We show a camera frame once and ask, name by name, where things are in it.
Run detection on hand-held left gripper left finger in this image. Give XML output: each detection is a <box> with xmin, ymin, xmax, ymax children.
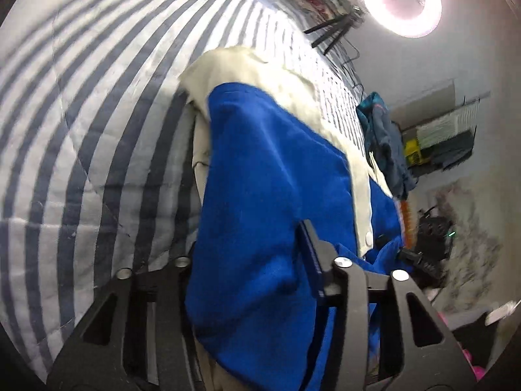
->
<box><xmin>46</xmin><ymin>254</ymin><xmax>204</xmax><ymax>391</ymax></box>

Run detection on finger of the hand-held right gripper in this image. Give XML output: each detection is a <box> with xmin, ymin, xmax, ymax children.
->
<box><xmin>398</xmin><ymin>248</ymin><xmax>442</xmax><ymax>290</ymax></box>

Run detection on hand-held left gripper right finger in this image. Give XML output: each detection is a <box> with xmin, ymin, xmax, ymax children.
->
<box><xmin>297</xmin><ymin>219</ymin><xmax>477</xmax><ymax>391</ymax></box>

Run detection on beige and blue jacket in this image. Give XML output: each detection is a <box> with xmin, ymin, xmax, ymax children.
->
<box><xmin>179</xmin><ymin>47</ymin><xmax>412</xmax><ymax>391</ymax></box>

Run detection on dark hanging clothes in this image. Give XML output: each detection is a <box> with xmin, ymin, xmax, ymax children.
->
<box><xmin>431</xmin><ymin>130</ymin><xmax>477</xmax><ymax>169</ymax></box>

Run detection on black clothes rack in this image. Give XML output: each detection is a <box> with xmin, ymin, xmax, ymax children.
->
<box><xmin>460</xmin><ymin>95</ymin><xmax>491</xmax><ymax>159</ymax></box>

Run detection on dark blue fleece garment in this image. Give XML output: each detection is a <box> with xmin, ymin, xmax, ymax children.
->
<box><xmin>356</xmin><ymin>93</ymin><xmax>418</xmax><ymax>198</ymax></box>

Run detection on blue striped bed sheet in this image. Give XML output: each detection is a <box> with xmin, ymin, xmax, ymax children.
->
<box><xmin>0</xmin><ymin>0</ymin><xmax>367</xmax><ymax>384</ymax></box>

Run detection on black tripod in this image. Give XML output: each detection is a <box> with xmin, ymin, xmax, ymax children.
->
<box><xmin>304</xmin><ymin>6</ymin><xmax>365</xmax><ymax>55</ymax></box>

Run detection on black ring light cable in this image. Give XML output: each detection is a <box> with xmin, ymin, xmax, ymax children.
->
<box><xmin>342</xmin><ymin>36</ymin><xmax>367</xmax><ymax>94</ymax></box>

